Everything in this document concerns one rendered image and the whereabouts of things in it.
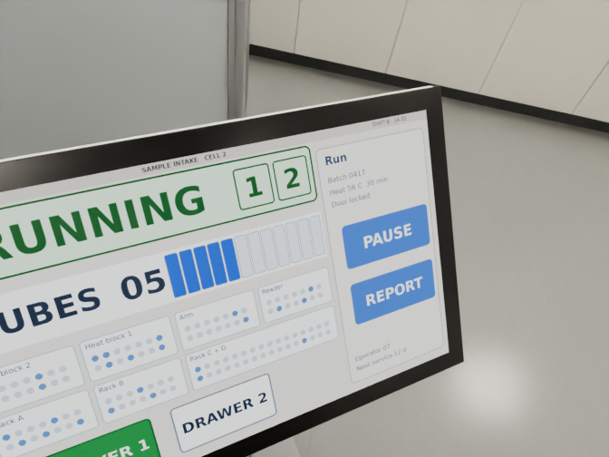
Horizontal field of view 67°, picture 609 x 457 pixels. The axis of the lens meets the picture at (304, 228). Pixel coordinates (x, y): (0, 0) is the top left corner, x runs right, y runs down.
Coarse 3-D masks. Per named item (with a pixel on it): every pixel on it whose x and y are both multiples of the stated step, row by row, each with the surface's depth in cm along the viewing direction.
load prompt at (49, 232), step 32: (256, 160) 40; (288, 160) 41; (96, 192) 35; (128, 192) 36; (160, 192) 37; (192, 192) 38; (224, 192) 39; (256, 192) 40; (288, 192) 41; (0, 224) 33; (32, 224) 34; (64, 224) 35; (96, 224) 36; (128, 224) 36; (160, 224) 37; (192, 224) 38; (224, 224) 39; (0, 256) 33; (32, 256) 34; (64, 256) 35; (96, 256) 36
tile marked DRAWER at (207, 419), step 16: (240, 384) 43; (256, 384) 43; (192, 400) 41; (208, 400) 42; (224, 400) 42; (240, 400) 43; (256, 400) 44; (272, 400) 44; (176, 416) 41; (192, 416) 41; (208, 416) 42; (224, 416) 43; (240, 416) 43; (256, 416) 44; (272, 416) 45; (176, 432) 41; (192, 432) 42; (208, 432) 42; (224, 432) 43; (192, 448) 42
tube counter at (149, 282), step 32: (288, 224) 42; (320, 224) 43; (160, 256) 38; (192, 256) 39; (224, 256) 40; (256, 256) 41; (288, 256) 42; (320, 256) 44; (128, 288) 37; (160, 288) 38; (192, 288) 39
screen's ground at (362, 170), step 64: (384, 128) 44; (0, 192) 33; (64, 192) 34; (320, 192) 42; (384, 192) 45; (128, 256) 37; (0, 320) 34; (64, 320) 36; (128, 320) 38; (384, 320) 48; (320, 384) 46; (64, 448) 38
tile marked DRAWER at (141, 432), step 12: (144, 420) 40; (108, 432) 39; (120, 432) 39; (132, 432) 40; (144, 432) 40; (84, 444) 38; (96, 444) 39; (108, 444) 39; (120, 444) 39; (132, 444) 40; (144, 444) 40; (156, 444) 41; (48, 456) 37; (60, 456) 38; (72, 456) 38; (84, 456) 38; (96, 456) 39; (108, 456) 39; (120, 456) 39; (132, 456) 40; (144, 456) 40; (156, 456) 41
